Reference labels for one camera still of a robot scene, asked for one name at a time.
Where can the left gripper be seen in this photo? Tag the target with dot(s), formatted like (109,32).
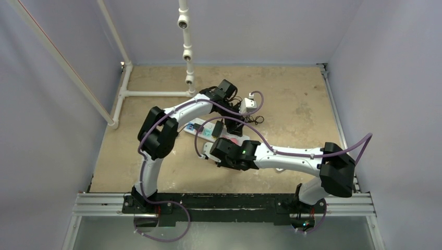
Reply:
(234,127)

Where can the white multicolour power strip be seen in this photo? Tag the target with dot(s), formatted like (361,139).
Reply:
(206,133)

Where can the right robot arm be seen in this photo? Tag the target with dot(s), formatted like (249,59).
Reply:
(331,167)

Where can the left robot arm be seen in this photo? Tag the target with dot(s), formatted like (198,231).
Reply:
(160,129)

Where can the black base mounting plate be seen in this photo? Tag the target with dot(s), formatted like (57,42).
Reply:
(280,209)

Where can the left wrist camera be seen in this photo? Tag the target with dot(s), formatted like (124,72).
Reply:
(248,106)

